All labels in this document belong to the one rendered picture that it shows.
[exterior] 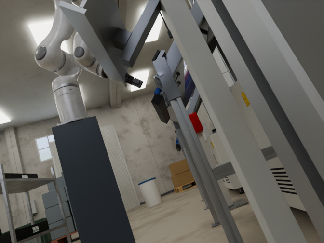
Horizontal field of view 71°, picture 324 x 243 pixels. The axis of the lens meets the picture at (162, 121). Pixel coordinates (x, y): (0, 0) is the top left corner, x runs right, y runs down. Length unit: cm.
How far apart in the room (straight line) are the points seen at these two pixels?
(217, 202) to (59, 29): 103
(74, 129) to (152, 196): 472
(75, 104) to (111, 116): 868
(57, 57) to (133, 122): 860
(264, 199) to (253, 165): 7
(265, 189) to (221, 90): 24
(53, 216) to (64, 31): 418
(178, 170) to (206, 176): 601
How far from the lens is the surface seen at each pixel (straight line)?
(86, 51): 103
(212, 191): 77
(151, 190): 560
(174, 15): 67
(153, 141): 953
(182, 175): 679
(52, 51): 117
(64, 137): 99
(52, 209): 505
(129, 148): 934
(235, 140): 54
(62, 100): 109
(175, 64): 91
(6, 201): 270
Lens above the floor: 32
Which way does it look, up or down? 15 degrees up
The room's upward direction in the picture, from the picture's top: 22 degrees counter-clockwise
